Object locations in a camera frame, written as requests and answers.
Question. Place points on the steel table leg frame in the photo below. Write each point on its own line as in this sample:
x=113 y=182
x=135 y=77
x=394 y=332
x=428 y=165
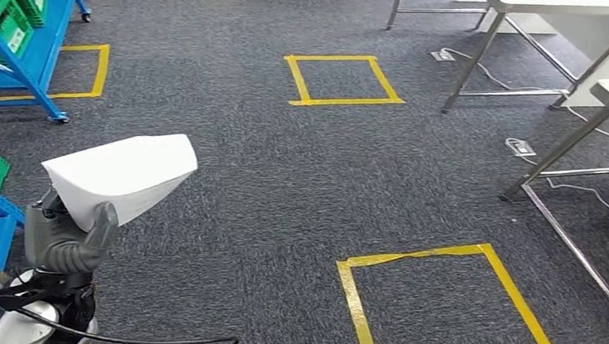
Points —
x=397 y=5

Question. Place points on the stainless steel table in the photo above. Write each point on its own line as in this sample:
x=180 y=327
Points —
x=572 y=4

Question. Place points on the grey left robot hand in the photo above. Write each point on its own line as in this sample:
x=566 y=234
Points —
x=61 y=248

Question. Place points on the grey floor socket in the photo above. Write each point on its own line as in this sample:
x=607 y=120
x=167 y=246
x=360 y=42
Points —
x=520 y=148
x=442 y=55

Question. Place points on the yellow floor tape square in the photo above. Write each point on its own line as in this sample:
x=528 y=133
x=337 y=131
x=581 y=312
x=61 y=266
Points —
x=101 y=70
x=354 y=302

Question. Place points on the white plastic shell part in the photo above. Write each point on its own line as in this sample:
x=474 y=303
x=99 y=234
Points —
x=122 y=171

